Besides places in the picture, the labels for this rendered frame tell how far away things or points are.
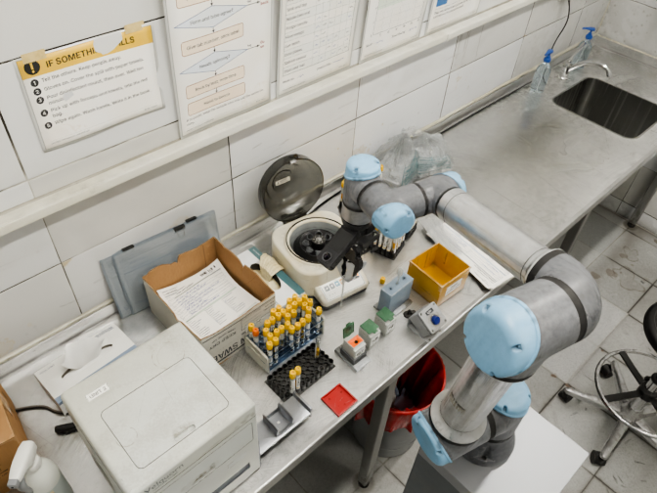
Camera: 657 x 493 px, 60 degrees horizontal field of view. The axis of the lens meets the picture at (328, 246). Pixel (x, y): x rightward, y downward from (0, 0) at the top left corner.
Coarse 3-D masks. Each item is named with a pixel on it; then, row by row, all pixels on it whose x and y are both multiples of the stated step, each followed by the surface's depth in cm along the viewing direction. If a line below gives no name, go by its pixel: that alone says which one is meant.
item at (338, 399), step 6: (330, 390) 148; (336, 390) 149; (342, 390) 149; (324, 396) 147; (330, 396) 148; (336, 396) 148; (342, 396) 148; (348, 396) 148; (324, 402) 146; (330, 402) 147; (336, 402) 147; (342, 402) 147; (348, 402) 147; (354, 402) 146; (330, 408) 145; (336, 408) 146; (342, 408) 146; (348, 408) 145; (336, 414) 144
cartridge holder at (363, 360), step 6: (336, 348) 157; (342, 348) 154; (342, 354) 155; (348, 354) 153; (366, 354) 155; (348, 360) 154; (354, 360) 152; (360, 360) 155; (366, 360) 155; (354, 366) 153; (360, 366) 153
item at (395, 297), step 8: (392, 280) 164; (400, 280) 165; (408, 280) 165; (384, 288) 162; (392, 288) 162; (400, 288) 162; (408, 288) 166; (384, 296) 162; (392, 296) 161; (400, 296) 165; (408, 296) 170; (376, 304) 169; (384, 304) 164; (392, 304) 164; (400, 304) 169; (408, 304) 170; (400, 312) 168
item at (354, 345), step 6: (348, 336) 152; (354, 336) 152; (360, 336) 152; (348, 342) 151; (354, 342) 151; (360, 342) 151; (348, 348) 152; (354, 348) 150; (360, 348) 151; (354, 354) 151; (360, 354) 153
